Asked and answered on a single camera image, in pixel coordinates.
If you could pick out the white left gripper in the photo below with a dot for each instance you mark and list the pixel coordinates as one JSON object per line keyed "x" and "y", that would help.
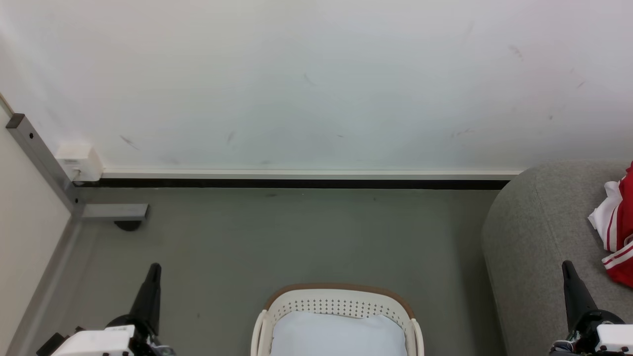
{"x": 104, "y": 341}

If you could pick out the grey metal table leg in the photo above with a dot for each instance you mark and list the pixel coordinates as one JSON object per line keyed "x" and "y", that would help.
{"x": 29, "y": 222}

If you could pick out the cream perforated laundry basket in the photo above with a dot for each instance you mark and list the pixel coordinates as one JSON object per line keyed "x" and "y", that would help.
{"x": 341, "y": 301}

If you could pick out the white black wall baseboard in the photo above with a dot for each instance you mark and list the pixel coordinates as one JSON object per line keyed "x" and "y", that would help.
{"x": 306, "y": 179}

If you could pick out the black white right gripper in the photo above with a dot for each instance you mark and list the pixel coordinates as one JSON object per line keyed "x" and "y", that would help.
{"x": 601, "y": 336}

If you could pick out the grey partition foot bar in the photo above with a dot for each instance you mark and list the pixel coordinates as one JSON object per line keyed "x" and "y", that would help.
{"x": 114, "y": 212}

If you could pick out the red and white garment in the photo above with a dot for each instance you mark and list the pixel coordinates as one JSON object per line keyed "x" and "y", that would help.
{"x": 615, "y": 217}

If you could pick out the grey fabric sofa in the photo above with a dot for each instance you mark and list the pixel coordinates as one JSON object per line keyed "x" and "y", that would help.
{"x": 549, "y": 257}

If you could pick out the white wall socket box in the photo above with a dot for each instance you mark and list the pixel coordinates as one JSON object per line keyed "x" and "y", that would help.
{"x": 79, "y": 160}

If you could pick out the white cloth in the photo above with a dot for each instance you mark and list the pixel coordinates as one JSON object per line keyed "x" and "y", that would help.
{"x": 339, "y": 336}

